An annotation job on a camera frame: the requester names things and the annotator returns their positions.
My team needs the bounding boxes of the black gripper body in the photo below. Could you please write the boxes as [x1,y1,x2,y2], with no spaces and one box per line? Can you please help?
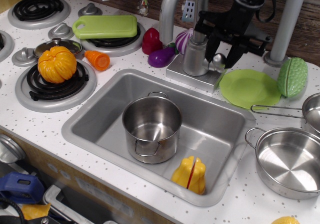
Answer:
[195,6,272,55]

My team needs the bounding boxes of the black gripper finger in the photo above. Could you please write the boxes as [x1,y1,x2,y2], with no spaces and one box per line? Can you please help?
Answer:
[205,33,221,62]
[225,43,247,69]

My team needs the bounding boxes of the silver faucet lever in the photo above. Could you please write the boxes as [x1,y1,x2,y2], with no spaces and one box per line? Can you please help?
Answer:
[202,53,226,73]

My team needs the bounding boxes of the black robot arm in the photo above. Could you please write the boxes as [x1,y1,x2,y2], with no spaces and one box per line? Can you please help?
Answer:
[195,0,277,73]

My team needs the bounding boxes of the purple white toy onion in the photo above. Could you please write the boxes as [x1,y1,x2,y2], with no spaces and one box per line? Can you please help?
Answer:
[175,28,193,55]

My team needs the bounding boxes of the silver toy faucet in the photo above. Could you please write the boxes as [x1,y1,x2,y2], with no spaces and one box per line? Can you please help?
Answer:
[159,0,225,93]

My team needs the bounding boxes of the green plastic plate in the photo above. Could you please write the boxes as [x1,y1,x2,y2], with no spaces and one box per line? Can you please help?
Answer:
[219,69,281,109]

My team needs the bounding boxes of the purple toy eggplant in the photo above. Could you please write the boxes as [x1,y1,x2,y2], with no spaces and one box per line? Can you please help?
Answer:
[147,42,179,68]

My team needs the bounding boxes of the green toy bitter gourd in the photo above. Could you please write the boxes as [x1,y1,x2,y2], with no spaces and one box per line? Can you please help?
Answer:
[277,57,308,97]

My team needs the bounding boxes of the red toy pepper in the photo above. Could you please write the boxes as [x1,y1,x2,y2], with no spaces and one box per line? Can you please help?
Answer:
[142,27,163,55]

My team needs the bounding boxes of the hanging clear ornament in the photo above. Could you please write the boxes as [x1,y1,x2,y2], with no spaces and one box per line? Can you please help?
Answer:
[137,0,149,17]

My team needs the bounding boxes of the grey sink basin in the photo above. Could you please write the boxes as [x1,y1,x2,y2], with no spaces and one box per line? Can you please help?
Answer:
[62,69,256,207]

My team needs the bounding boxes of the back right stove burner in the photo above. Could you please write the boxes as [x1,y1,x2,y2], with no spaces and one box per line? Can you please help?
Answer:
[80,23,146,57]

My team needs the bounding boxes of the steel pot in sink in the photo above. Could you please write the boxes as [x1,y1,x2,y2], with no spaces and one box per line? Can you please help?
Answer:
[122,91,182,164]

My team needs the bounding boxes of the orange toy carrot piece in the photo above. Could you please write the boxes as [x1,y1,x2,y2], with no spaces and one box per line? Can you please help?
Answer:
[84,50,110,71]

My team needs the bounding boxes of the green cutting board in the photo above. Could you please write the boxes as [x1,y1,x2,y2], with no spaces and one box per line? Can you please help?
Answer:
[72,15,138,39]

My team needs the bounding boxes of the silver stove knob back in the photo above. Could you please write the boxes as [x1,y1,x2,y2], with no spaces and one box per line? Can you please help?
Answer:
[78,3,103,17]

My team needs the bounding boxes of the silver stove knob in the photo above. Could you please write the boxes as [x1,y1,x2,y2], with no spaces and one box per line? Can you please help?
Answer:
[11,47,38,67]
[78,3,103,17]
[48,22,74,39]

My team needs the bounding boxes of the yellow toy pepper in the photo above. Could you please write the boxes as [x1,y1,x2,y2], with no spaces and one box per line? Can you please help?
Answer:
[171,156,206,195]

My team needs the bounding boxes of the steel pot lid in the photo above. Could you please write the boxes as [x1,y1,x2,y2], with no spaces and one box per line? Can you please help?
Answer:
[33,37,83,59]

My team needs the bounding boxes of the silver stove knob middle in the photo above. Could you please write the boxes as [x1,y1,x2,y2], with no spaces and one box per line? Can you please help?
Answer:
[48,22,74,39]

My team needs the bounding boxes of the orange toy pumpkin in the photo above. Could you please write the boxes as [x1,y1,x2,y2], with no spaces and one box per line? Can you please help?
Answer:
[37,46,77,84]

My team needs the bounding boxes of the yellow toy lemon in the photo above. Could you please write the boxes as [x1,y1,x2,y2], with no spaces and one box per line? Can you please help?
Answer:
[272,216,300,224]

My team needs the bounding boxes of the back left stove burner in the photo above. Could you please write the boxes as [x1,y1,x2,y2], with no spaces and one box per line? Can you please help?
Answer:
[7,0,71,30]

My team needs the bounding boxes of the front black stove burner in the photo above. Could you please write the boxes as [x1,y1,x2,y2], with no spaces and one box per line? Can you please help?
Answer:
[15,60,97,113]

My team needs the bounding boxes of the silver stove knob front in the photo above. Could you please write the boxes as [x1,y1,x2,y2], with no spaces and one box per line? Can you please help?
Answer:
[11,47,38,67]

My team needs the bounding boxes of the left edge stove burner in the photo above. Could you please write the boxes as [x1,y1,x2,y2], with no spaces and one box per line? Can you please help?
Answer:
[0,30,15,62]

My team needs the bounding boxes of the silver oven knob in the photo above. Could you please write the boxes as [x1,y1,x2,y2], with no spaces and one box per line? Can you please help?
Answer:
[0,134,26,164]

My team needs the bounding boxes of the blue clamp tool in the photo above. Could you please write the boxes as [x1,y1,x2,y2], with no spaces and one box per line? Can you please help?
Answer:
[0,172,45,204]

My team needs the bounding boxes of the yellow item bottom left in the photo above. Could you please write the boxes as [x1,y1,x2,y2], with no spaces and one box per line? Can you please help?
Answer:
[21,203,51,221]

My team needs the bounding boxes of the grey vertical post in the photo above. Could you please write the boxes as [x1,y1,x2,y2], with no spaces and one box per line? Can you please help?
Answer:
[263,0,304,68]

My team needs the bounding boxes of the steel saucepan long handle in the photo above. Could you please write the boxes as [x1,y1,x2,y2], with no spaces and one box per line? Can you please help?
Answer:
[250,93,320,136]

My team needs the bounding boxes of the steel pan with loop handle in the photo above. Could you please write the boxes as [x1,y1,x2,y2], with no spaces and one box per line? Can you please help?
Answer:
[244,127,320,200]

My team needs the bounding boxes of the black cable bottom left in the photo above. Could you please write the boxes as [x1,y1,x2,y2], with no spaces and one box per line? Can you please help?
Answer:
[0,196,28,224]

